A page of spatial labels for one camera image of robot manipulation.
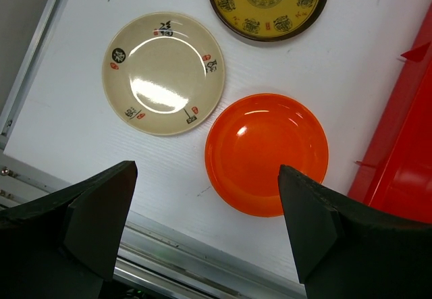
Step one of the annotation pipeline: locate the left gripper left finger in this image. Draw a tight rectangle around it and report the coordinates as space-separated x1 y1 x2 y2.
1 161 138 298

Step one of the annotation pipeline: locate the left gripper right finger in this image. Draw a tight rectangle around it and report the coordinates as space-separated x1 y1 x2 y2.
278 165 431 298

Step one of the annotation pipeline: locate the yellow patterned plate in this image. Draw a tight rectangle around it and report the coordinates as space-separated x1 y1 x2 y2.
209 0 327 42

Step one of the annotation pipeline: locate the red plastic bin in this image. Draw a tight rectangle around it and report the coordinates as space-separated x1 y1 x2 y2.
348 12 431 223

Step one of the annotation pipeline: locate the orange plate left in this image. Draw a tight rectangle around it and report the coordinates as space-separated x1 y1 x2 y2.
205 93 329 217

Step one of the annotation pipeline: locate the beige plate with characters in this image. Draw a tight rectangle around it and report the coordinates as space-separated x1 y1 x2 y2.
102 11 225 136

